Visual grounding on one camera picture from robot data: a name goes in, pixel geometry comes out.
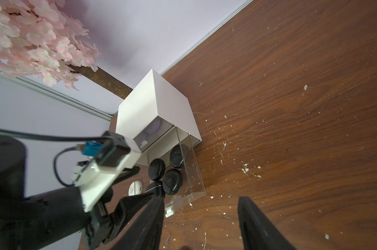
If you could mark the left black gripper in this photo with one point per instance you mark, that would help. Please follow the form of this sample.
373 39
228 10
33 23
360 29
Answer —
103 226

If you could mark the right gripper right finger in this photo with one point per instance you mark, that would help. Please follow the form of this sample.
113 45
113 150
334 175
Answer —
257 231

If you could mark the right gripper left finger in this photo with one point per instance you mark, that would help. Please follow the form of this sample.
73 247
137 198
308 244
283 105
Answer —
142 234

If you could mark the white round earphone case top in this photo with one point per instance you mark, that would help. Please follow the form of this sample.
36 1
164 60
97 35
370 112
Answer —
136 188

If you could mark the black earphone case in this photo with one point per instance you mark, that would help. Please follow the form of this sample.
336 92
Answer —
172 182
178 156
156 188
156 169

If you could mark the clear drawer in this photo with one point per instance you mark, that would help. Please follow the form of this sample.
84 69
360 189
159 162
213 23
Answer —
193 186

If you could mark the purple earphone case top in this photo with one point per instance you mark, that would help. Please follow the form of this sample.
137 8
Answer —
154 126

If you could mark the white three-drawer cabinet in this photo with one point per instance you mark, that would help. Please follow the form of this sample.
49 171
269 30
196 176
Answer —
154 97

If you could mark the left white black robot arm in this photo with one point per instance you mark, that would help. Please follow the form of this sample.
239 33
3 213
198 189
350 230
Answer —
32 223

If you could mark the pink blossom artificial tree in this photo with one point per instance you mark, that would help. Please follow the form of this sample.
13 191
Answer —
38 39

